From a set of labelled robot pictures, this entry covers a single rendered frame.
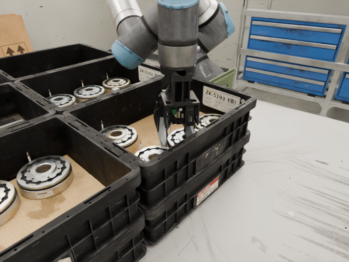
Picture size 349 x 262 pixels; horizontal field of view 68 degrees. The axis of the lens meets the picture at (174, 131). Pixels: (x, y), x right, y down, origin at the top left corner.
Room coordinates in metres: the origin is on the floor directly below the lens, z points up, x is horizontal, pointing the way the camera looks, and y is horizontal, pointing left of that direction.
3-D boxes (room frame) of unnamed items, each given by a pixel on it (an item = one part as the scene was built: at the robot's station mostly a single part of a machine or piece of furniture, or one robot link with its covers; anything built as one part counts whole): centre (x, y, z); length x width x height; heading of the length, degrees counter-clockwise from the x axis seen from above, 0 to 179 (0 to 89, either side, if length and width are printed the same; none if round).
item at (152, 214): (0.58, 0.02, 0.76); 0.40 x 0.30 x 0.12; 137
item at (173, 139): (0.53, -0.03, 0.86); 0.10 x 0.10 x 0.01
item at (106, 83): (0.91, 0.22, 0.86); 0.10 x 0.10 x 0.01
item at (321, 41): (2.20, -0.95, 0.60); 0.72 x 0.03 x 0.56; 54
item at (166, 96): (0.50, -0.01, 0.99); 0.09 x 0.08 x 0.12; 10
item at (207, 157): (0.58, 0.02, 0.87); 0.40 x 0.30 x 0.11; 137
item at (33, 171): (0.41, 0.27, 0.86); 0.05 x 0.05 x 0.01
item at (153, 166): (0.58, 0.02, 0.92); 0.40 x 0.30 x 0.02; 137
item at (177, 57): (0.51, -0.01, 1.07); 0.08 x 0.08 x 0.05
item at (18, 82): (0.78, 0.24, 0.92); 0.40 x 0.30 x 0.02; 137
